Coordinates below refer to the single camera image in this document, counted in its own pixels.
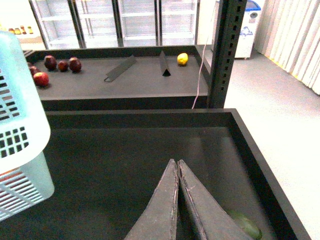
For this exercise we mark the black produce tray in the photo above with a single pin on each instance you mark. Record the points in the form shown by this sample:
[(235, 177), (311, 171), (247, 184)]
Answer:
[(155, 175), (141, 87)]

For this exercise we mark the black lower produce tray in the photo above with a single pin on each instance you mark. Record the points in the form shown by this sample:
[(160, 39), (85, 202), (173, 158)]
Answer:
[(155, 175)]

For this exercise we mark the black divider strip left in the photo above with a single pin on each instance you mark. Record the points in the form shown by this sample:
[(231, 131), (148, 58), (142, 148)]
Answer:
[(120, 69)]

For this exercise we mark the dark metal post right side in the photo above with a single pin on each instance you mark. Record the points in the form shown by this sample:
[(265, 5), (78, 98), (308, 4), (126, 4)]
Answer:
[(229, 22)]

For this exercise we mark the shelf of bottles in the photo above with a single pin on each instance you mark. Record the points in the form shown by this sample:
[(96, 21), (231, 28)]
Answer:
[(22, 30)]

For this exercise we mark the dark red apple centre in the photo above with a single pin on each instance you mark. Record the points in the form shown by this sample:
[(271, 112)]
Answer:
[(34, 70)]

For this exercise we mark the red yellow apple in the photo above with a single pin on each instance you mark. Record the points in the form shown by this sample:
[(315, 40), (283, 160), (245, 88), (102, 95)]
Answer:
[(41, 79)]

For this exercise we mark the black triangular divider right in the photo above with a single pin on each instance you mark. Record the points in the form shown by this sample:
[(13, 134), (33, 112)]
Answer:
[(164, 67)]

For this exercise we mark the yellow lemon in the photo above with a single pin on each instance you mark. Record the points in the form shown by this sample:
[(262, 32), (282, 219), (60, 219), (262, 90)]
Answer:
[(182, 59)]

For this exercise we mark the light blue plastic basket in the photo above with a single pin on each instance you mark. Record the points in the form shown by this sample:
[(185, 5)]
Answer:
[(25, 179)]

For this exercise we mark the black upper produce tray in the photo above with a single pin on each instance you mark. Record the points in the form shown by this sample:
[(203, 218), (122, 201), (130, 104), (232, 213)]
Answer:
[(141, 87)]

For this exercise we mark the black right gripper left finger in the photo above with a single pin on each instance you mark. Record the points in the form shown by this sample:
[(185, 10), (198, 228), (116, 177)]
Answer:
[(159, 219)]

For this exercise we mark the dark red apple back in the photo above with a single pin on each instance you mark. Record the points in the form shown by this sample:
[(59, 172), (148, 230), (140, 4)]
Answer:
[(50, 62)]

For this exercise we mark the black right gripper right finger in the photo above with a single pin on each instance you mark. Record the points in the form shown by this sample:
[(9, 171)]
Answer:
[(209, 221)]

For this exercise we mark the green cucumber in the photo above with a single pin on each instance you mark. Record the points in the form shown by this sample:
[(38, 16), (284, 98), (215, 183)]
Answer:
[(246, 224)]

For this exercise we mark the small dark red apple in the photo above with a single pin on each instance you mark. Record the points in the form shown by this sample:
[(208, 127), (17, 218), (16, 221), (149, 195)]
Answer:
[(63, 66)]

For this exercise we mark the dark red apple right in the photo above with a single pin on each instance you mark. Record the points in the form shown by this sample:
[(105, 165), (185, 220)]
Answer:
[(75, 65)]

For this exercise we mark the glass door refrigerator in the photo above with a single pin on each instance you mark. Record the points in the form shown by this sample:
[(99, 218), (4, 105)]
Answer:
[(88, 24)]

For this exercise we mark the white chest freezer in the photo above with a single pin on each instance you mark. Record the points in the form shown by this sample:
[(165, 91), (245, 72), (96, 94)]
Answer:
[(248, 30)]

